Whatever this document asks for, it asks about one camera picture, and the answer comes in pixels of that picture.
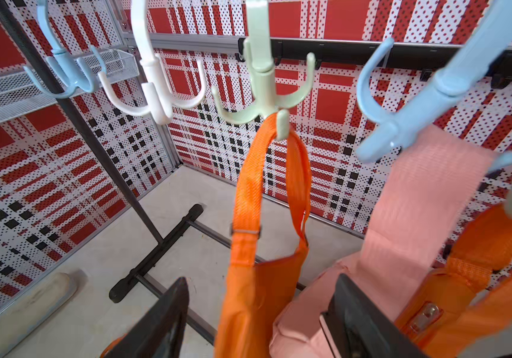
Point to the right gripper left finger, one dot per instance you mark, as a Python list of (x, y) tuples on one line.
[(160, 332)]

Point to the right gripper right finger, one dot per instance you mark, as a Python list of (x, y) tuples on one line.
[(354, 327)]

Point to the orange bag with black trim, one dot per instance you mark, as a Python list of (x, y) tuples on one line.
[(263, 268)]

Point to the pink bag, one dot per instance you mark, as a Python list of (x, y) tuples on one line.
[(429, 186)]

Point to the light blue hook far left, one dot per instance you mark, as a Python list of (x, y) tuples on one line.
[(75, 74)]

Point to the black garment rack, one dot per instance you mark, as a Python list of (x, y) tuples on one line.
[(137, 274)]

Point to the beige slipper on floor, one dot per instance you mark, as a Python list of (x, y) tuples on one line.
[(36, 306)]

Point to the black wall hook strip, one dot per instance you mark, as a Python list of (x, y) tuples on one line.
[(425, 57)]

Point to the white wire mesh basket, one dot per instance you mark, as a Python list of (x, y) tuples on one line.
[(19, 95)]

